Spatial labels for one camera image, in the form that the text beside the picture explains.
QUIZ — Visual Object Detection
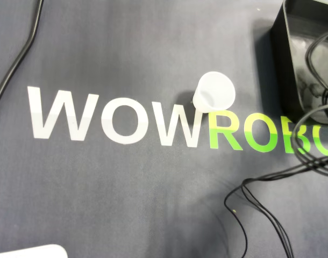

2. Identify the white plastic cup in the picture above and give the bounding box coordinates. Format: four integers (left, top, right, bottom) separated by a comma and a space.
192, 71, 237, 113

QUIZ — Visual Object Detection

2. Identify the black robot wire bundle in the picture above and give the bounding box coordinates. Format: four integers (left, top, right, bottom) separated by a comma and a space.
224, 26, 328, 258

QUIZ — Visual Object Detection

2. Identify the black plastic tray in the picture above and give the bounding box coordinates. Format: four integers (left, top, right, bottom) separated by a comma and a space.
270, 0, 328, 126

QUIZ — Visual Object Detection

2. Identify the dark mat with WOWROBO print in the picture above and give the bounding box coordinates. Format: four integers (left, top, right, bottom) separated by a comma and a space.
0, 0, 328, 258

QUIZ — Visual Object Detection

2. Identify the white desk lamp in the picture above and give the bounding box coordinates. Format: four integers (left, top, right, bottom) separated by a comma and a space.
0, 243, 68, 258

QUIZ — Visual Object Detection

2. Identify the thick black cable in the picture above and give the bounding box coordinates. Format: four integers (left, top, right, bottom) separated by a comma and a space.
0, 0, 45, 116

